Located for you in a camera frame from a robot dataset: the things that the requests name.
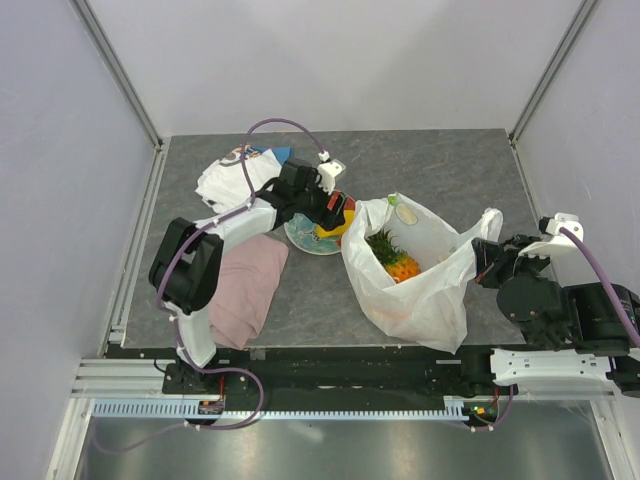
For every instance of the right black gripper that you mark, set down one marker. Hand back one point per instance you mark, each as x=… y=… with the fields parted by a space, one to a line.
x=491 y=256

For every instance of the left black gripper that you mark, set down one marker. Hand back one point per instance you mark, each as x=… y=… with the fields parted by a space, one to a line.
x=326 y=218

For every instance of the yellow mango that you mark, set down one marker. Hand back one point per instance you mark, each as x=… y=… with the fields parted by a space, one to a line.
x=338 y=231

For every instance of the white plastic bag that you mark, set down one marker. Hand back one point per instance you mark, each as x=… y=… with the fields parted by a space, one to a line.
x=427 y=309

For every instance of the orange pineapple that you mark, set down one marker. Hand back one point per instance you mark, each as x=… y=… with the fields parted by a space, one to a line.
x=398 y=264

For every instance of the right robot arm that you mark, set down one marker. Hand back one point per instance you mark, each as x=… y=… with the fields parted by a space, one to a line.
x=578 y=339

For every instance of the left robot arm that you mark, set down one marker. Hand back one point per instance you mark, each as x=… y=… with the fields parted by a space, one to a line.
x=185 y=270

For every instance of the patterned fruit plate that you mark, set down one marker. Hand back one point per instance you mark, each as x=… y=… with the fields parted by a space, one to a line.
x=301 y=232

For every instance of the pink cloth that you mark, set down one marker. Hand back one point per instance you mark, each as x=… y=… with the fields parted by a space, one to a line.
x=249 y=277

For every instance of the white printed t-shirt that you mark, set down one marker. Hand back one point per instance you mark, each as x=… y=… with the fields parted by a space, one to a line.
x=222 y=186

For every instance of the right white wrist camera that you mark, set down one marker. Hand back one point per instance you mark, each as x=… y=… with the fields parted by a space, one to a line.
x=559 y=229

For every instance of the black base frame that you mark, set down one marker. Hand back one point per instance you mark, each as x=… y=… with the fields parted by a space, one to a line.
x=349 y=378

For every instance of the white slotted cable duct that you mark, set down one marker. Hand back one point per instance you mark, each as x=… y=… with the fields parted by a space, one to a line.
x=211 y=407

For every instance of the right aluminium corner post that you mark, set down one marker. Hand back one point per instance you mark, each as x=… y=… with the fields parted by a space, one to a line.
x=560 y=55

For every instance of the aluminium corner post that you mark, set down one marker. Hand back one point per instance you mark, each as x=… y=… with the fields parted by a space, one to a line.
x=108 y=54
x=560 y=55

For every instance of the left aluminium corner post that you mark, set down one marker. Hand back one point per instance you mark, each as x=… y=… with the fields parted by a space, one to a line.
x=108 y=54

